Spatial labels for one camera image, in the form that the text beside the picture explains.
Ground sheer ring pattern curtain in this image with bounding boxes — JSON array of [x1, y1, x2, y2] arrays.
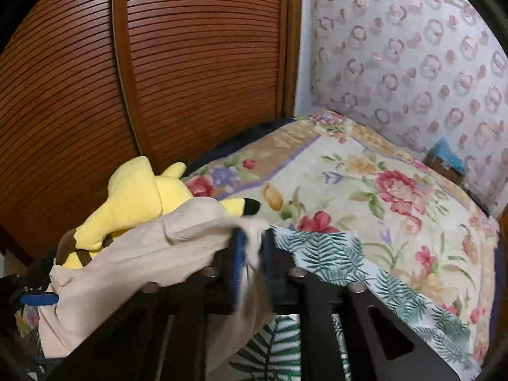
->
[[309, 0, 508, 218]]

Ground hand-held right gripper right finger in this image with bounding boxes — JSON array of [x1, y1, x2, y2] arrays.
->
[[260, 228, 462, 381]]

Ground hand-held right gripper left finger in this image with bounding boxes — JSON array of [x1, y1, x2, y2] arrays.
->
[[50, 226, 249, 381]]

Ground floral blanket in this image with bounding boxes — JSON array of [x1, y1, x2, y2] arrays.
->
[[16, 110, 501, 371]]

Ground peach printed t-shirt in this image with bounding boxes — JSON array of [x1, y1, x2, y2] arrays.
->
[[37, 196, 275, 374]]

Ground yellow plush toy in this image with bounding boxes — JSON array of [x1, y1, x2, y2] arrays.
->
[[56, 156, 261, 271]]

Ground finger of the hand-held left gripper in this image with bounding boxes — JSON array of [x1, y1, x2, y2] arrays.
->
[[18, 291, 60, 306]]

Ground dark blue bed sheet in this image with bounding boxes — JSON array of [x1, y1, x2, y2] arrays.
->
[[186, 117, 299, 176]]

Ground brown slatted wooden wardrobe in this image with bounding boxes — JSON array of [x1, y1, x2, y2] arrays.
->
[[0, 0, 303, 272]]

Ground leaf print bed cloth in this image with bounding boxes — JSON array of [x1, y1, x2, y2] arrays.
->
[[227, 224, 483, 381]]

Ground cardboard box with blue cloth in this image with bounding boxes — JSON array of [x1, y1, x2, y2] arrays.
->
[[422, 137, 465, 185]]

